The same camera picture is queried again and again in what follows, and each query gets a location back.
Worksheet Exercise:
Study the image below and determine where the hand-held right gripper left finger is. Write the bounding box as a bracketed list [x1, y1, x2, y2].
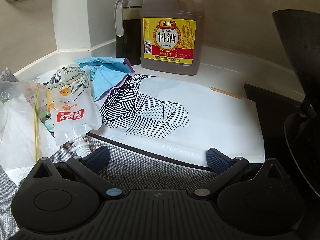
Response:
[30, 145, 125, 200]

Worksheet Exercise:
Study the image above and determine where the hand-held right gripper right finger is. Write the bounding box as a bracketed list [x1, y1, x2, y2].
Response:
[194, 147, 280, 198]

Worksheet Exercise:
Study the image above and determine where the white spouted pouch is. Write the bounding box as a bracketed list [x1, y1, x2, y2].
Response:
[46, 64, 103, 158]

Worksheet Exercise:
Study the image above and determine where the blue paper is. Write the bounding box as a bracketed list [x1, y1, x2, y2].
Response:
[74, 57, 135, 102]

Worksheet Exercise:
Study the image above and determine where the white paper towel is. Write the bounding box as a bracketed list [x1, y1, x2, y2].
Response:
[0, 97, 60, 188]

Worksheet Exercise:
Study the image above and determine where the white geometric print board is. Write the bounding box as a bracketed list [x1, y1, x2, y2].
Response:
[86, 74, 265, 173]

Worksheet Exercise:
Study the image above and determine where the grey fabric mat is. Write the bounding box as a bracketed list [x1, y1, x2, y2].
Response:
[0, 67, 218, 240]

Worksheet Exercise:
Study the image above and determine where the clear zip bag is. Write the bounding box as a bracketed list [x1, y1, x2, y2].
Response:
[0, 79, 54, 160]

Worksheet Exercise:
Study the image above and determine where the dark sauce dispenser bottle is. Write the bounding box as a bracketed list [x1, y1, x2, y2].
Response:
[114, 0, 144, 65]

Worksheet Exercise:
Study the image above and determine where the amber cooking wine jug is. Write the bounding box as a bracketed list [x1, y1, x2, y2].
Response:
[139, 0, 205, 76]

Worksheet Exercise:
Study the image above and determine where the dark cone-shaped object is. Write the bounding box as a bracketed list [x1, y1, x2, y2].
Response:
[272, 9, 320, 113]

